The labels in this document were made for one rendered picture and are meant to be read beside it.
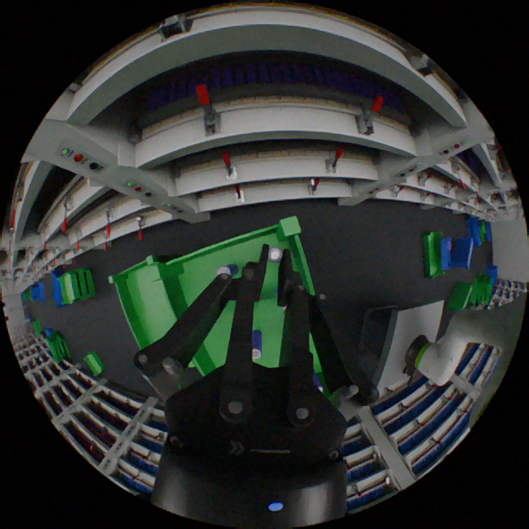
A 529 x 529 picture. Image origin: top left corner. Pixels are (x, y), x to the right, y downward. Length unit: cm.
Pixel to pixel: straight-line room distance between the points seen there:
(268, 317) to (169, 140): 34
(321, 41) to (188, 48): 12
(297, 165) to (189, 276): 37
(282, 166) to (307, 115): 19
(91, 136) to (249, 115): 25
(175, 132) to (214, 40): 19
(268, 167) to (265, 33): 36
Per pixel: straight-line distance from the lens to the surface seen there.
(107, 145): 32
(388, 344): 72
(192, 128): 32
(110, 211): 65
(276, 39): 21
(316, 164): 49
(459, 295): 184
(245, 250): 26
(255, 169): 46
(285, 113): 31
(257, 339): 26
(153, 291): 54
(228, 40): 21
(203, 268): 28
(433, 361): 75
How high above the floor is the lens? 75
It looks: 87 degrees down
